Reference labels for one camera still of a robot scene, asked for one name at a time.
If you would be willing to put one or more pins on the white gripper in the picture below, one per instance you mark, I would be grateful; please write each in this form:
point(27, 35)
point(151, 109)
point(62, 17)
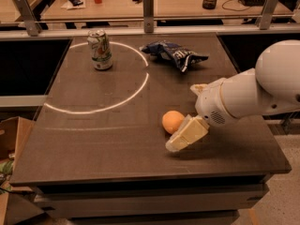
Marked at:
point(210, 103)

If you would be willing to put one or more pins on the metal partition bracket left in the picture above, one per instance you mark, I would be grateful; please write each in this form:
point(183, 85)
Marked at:
point(31, 24)

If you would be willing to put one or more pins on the blue chip bag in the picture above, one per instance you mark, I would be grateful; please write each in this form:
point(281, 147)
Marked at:
point(182, 58)

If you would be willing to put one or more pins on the black mesh pen cup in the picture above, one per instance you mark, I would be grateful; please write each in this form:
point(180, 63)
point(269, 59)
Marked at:
point(209, 4)

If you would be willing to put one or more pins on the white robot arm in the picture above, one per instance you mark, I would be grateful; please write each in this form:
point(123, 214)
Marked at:
point(271, 87)

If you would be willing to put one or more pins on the green white soda can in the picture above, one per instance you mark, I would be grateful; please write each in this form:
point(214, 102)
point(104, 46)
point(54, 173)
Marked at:
point(100, 49)

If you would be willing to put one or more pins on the cardboard box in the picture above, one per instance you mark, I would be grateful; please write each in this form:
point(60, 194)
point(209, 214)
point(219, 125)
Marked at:
point(14, 204)

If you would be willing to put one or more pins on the grey table drawer cabinet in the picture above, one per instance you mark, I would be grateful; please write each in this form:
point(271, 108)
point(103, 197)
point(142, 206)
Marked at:
point(174, 197)

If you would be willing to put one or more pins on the orange fruit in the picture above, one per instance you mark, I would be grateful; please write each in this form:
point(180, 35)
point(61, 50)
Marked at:
point(172, 120)

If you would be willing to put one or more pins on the metal partition bracket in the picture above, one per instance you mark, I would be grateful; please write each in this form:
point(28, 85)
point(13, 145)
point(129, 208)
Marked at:
point(31, 24)
point(148, 15)
point(264, 20)

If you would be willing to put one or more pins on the metal partition bracket right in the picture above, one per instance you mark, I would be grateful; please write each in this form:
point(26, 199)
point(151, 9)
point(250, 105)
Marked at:
point(264, 20)

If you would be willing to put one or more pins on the metal partition bracket middle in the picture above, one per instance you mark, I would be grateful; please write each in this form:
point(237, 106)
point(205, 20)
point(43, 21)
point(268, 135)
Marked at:
point(148, 15)

